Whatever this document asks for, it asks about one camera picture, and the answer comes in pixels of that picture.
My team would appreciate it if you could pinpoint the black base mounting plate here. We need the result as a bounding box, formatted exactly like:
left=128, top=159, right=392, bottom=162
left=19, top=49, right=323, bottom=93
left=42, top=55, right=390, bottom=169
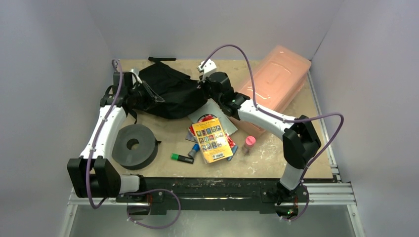
left=82, top=176, right=310, bottom=217

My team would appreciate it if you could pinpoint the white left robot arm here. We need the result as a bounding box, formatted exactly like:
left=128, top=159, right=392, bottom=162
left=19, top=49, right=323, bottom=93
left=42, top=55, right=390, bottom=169
left=67, top=71, right=160, bottom=202

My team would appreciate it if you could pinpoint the blue capped glue stick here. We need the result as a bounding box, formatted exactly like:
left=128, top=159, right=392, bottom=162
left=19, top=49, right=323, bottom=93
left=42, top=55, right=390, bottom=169
left=187, top=144, right=200, bottom=159

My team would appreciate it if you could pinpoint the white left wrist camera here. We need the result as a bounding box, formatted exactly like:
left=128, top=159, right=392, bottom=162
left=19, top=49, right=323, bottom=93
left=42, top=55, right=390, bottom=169
left=130, top=68, right=143, bottom=84

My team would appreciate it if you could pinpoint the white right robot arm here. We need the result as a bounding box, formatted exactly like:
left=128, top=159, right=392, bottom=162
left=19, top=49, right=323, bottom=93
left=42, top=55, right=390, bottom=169
left=199, top=72, right=321, bottom=201

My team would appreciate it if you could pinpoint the translucent pink plastic storage box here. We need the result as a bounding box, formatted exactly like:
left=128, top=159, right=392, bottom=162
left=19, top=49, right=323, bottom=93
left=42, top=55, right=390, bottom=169
left=227, top=46, right=311, bottom=138

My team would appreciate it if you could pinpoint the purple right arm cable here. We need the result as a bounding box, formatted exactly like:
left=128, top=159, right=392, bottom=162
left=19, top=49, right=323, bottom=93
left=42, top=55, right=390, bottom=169
left=200, top=44, right=345, bottom=223

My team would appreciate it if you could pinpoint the green highlighter marker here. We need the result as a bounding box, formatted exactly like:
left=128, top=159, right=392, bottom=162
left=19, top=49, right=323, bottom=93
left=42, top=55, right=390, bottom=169
left=170, top=153, right=194, bottom=164

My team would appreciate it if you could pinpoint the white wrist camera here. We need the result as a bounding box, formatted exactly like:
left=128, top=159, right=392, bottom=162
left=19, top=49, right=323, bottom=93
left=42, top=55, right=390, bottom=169
left=130, top=68, right=143, bottom=84
left=197, top=59, right=217, bottom=82

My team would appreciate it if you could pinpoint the black student backpack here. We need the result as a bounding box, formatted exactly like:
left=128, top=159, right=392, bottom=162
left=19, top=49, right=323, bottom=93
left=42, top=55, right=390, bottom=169
left=102, top=57, right=210, bottom=124

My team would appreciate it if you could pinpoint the pink capped small bottle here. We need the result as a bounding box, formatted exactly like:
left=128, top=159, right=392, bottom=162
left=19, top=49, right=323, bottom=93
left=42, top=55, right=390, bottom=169
left=242, top=136, right=256, bottom=156

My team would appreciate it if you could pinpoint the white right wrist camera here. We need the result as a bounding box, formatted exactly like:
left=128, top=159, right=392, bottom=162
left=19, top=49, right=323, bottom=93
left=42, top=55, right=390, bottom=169
left=197, top=59, right=217, bottom=82

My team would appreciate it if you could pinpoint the grey foam roll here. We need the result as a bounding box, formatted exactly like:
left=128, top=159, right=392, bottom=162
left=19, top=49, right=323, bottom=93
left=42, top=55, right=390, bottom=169
left=112, top=124, right=161, bottom=170

